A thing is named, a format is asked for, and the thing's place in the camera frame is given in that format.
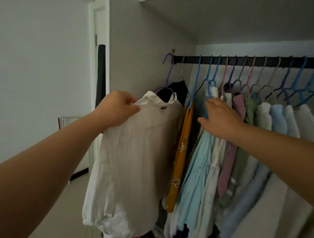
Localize beige plastic hanger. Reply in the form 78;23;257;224
175;56;189;83
260;56;281;103
250;56;268;102

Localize mauve grey plastic hanger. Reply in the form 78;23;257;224
232;56;248;95

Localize white floral blouse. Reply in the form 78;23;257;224
222;93;233;108

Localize white puff-sleeve blouse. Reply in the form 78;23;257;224
81;91;184;238

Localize person's left hand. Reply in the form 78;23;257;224
92;91;142;128

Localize person's left forearm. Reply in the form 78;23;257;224
0;114;108;238

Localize mustard floral garment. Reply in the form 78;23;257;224
166;99;197;213

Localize black sheer top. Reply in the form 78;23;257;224
156;81;190;106

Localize white wardrobe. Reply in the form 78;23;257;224
109;0;314;238

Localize white room door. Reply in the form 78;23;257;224
93;6;110;98

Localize blue plastic hanger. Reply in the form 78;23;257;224
277;56;314;103
188;55;202;110
195;56;214;118
210;56;222;88
293;72;314;107

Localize person's right forearm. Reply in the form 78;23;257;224
230;122;314;206

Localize person's right hand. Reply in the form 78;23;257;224
197;98;246;145

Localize green shorts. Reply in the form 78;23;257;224
217;97;258;209

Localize black clothes rail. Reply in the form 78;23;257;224
173;56;314;69

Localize mauve pink shorts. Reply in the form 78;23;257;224
217;94;247;198

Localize grey framed panel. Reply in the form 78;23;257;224
58;117;84;130

